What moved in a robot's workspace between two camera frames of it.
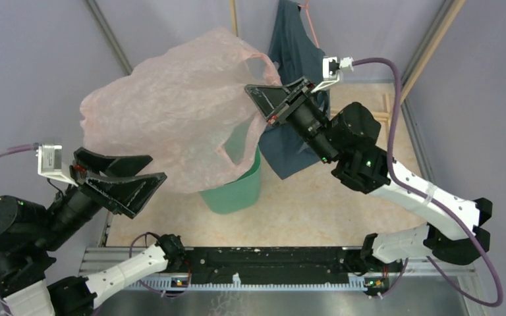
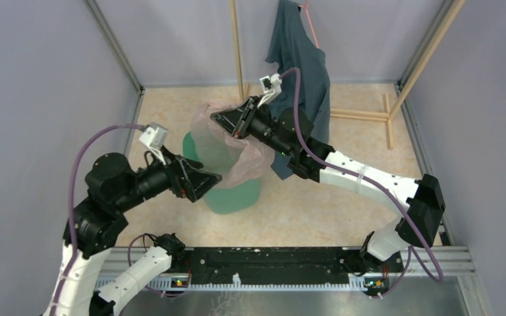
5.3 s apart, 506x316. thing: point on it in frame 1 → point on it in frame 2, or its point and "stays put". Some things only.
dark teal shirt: [298, 56] stays put
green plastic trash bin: [241, 194] stays put
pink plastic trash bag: [177, 108] → [238, 161]
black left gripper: [126, 193] → [185, 177]
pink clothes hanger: [306, 7] stays put
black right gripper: [268, 99] → [238, 121]
